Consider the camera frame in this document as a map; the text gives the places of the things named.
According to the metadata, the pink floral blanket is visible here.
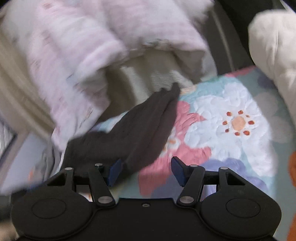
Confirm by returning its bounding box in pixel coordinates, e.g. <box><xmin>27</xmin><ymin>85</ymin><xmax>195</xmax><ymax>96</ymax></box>
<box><xmin>1</xmin><ymin>1</ymin><xmax>216</xmax><ymax>151</ymax></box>

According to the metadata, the dark brown knit sweater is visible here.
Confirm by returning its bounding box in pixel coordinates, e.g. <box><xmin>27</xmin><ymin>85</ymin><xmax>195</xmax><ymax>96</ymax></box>
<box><xmin>62</xmin><ymin>83</ymin><xmax>180</xmax><ymax>182</ymax></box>

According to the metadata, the floral quilted bedspread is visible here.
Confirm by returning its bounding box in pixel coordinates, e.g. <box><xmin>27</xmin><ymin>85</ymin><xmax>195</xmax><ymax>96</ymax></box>
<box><xmin>28</xmin><ymin>66</ymin><xmax>296</xmax><ymax>241</ymax></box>

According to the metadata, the beige satin curtain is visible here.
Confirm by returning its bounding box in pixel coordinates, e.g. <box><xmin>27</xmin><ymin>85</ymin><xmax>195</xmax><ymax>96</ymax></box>
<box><xmin>1</xmin><ymin>33</ymin><xmax>55</xmax><ymax>139</ymax></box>

